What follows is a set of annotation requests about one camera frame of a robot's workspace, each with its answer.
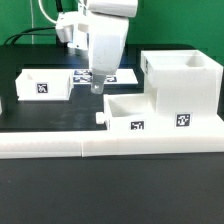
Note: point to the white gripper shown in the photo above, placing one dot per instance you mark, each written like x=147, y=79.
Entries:
x=107, y=36

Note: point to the white front drawer tray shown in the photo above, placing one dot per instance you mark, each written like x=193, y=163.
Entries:
x=127, y=112

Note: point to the white drawer tray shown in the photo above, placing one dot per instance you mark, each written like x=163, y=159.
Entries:
x=127, y=112
x=44, y=84

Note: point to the white drawer cabinet box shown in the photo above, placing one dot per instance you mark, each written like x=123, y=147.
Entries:
x=183, y=86

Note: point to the white rear drawer tray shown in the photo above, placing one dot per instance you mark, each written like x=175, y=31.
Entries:
x=44, y=84

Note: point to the white marker tag sheet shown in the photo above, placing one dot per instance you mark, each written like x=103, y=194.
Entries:
x=121, y=77

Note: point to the white L-shaped border fence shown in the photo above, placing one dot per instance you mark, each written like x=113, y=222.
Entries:
x=207, y=136

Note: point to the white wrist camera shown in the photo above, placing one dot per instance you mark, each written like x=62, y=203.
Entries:
x=67, y=29

